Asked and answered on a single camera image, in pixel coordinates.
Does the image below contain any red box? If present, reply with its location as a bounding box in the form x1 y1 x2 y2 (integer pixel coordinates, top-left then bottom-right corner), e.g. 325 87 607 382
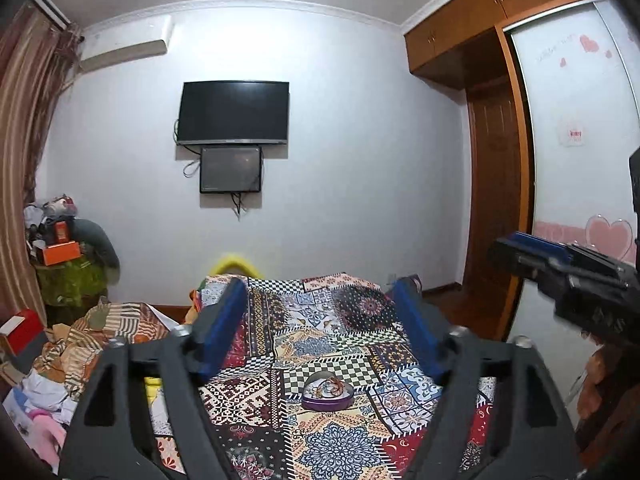
0 310 44 356

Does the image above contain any colourful patchwork bedspread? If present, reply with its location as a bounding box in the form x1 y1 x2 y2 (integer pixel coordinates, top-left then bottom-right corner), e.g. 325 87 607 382
150 272 499 480

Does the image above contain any brown wooden overhead cabinet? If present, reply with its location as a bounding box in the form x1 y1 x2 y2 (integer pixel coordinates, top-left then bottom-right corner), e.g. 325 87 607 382
405 0 576 90

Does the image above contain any small dark wall screen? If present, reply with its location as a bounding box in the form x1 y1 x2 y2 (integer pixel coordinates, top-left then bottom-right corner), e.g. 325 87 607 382
200 146 262 194

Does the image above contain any green covered side table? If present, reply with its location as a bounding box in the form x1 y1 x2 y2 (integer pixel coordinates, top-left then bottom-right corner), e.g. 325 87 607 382
35 256 107 308

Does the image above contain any yellow round object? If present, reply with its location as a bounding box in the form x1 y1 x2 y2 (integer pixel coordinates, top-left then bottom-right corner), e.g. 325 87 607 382
209 254 264 278

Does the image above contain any white sliding wardrobe door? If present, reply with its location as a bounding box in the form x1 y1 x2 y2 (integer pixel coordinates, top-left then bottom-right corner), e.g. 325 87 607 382
504 0 640 411

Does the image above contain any orange box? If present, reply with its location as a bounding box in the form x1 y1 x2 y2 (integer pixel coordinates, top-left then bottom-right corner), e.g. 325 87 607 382
42 242 81 266

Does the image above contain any striped brown curtain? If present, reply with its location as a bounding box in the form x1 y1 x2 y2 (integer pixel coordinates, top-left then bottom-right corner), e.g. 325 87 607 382
0 2 80 322

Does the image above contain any pink white clothes pile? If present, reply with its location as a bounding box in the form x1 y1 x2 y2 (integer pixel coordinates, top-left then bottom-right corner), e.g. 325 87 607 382
2 370 77 474

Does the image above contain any brown wooden door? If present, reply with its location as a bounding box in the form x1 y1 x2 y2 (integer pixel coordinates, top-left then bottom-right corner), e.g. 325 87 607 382
464 78 521 309

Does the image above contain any striped patchwork blanket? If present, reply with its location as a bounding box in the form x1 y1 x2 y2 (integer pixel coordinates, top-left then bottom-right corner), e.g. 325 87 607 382
32 299 169 400

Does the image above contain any purple round jewelry box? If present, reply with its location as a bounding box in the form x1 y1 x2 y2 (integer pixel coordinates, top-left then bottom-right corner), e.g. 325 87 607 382
300 370 355 412

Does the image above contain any black wall television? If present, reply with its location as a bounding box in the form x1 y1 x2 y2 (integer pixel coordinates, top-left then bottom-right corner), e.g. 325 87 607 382
176 80 290 145

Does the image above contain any white air conditioner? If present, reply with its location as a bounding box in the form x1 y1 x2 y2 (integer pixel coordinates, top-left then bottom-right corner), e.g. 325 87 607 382
79 15 174 73

